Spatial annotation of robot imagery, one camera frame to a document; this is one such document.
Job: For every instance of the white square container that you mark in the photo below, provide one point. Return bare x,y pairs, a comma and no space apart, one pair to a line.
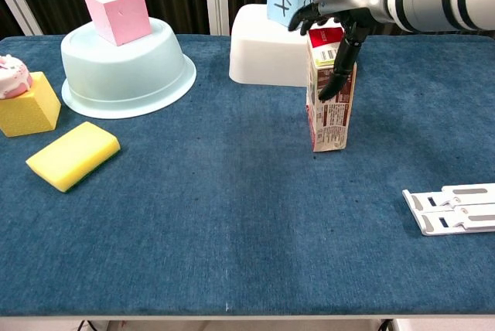
267,56

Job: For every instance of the printed biscuit box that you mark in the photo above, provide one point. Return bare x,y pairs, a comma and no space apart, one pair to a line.
332,122

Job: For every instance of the pink toy cupcake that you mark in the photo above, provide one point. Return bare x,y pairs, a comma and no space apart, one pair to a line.
11,77

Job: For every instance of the blue table cloth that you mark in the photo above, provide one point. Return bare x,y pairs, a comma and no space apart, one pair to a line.
232,211

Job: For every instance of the pink foam cube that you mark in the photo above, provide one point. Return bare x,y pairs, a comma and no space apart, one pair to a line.
118,12

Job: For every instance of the light blue upturned bowl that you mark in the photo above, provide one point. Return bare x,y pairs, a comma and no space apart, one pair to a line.
123,79

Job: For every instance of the yellow sponge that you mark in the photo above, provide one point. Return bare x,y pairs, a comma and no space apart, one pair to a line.
71,155

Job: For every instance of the white folding stand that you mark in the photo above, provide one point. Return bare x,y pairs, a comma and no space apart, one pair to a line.
456,211

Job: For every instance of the yellow foam block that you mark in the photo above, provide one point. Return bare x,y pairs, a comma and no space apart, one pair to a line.
29,110

